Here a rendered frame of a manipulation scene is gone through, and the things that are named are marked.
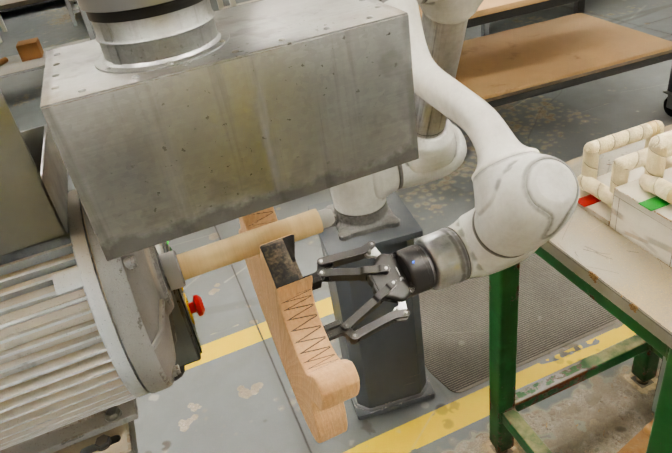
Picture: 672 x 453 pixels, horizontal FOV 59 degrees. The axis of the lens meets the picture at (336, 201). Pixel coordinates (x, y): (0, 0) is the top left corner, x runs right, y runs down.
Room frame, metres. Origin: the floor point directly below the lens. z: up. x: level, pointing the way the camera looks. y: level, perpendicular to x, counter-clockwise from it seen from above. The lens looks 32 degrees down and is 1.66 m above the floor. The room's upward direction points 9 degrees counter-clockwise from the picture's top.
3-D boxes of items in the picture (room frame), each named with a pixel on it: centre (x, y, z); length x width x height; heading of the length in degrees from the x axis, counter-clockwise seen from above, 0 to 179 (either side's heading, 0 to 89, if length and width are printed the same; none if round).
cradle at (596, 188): (1.01, -0.54, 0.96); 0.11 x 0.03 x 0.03; 17
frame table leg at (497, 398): (1.10, -0.38, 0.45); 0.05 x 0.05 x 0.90; 17
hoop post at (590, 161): (1.05, -0.54, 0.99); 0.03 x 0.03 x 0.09
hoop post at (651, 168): (0.90, -0.59, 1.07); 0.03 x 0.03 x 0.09
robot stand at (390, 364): (1.44, -0.07, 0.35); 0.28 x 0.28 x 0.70; 10
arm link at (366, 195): (1.45, -0.08, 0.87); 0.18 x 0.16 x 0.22; 101
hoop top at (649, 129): (1.08, -0.62, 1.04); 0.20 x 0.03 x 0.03; 106
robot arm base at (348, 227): (1.44, -0.05, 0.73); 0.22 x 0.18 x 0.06; 100
